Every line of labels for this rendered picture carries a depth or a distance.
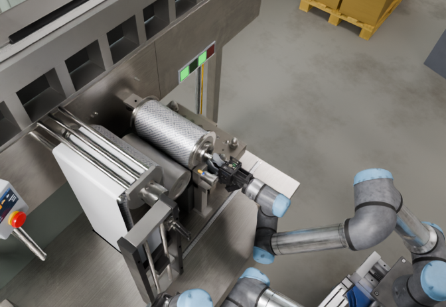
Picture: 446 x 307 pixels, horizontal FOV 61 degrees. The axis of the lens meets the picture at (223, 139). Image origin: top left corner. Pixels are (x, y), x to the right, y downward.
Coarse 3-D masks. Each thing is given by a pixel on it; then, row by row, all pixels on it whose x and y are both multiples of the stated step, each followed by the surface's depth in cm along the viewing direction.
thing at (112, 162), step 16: (64, 112) 106; (48, 128) 103; (64, 128) 103; (80, 128) 106; (64, 144) 100; (80, 144) 102; (96, 144) 103; (112, 144) 101; (80, 160) 99; (96, 160) 99; (112, 160) 98; (128, 160) 100; (112, 176) 95; (128, 176) 97; (144, 176) 95; (128, 192) 92
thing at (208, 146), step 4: (204, 144) 123; (208, 144) 123; (212, 144) 125; (200, 148) 122; (204, 148) 122; (208, 148) 123; (212, 148) 127; (200, 152) 122; (204, 152) 122; (208, 152) 125; (196, 156) 123; (200, 156) 122; (204, 156) 126; (200, 160) 123; (204, 160) 126
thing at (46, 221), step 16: (128, 128) 144; (64, 192) 131; (48, 208) 128; (64, 208) 136; (80, 208) 145; (32, 224) 125; (48, 224) 133; (64, 224) 142; (0, 240) 116; (16, 240) 123; (48, 240) 138; (0, 256) 120; (16, 256) 127; (32, 256) 135; (0, 272) 124; (16, 272) 132; (0, 288) 129
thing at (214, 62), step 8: (216, 56) 212; (208, 64) 220; (216, 64) 217; (208, 72) 225; (216, 72) 222; (208, 80) 230; (216, 80) 228; (208, 88) 235; (216, 88) 234; (208, 96) 241; (216, 96) 241; (208, 104) 247; (216, 104) 247; (208, 112) 253; (216, 112) 255; (216, 120) 262
